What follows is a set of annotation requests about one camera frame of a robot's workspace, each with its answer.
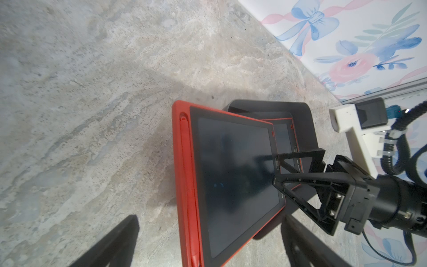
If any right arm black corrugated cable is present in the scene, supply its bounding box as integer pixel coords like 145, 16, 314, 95
380, 99, 427, 176

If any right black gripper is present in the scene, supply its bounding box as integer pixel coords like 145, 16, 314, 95
272, 149, 379, 235

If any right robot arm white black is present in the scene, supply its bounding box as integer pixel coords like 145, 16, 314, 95
272, 149, 427, 237

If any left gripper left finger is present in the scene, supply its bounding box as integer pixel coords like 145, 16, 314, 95
71, 215, 140, 267

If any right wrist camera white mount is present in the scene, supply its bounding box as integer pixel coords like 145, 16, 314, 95
329, 97, 391, 178

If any right aluminium corner post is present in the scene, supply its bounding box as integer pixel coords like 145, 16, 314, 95
340, 78, 427, 105

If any dark grey storage box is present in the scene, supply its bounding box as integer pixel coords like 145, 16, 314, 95
222, 100, 319, 240

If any red writing tablet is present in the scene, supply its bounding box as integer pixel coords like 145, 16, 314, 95
265, 117, 300, 190
172, 100, 286, 267

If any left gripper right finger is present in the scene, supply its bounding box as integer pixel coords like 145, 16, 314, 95
281, 215, 349, 267

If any red stylus pen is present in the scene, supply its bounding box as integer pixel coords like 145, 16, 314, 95
180, 115, 200, 267

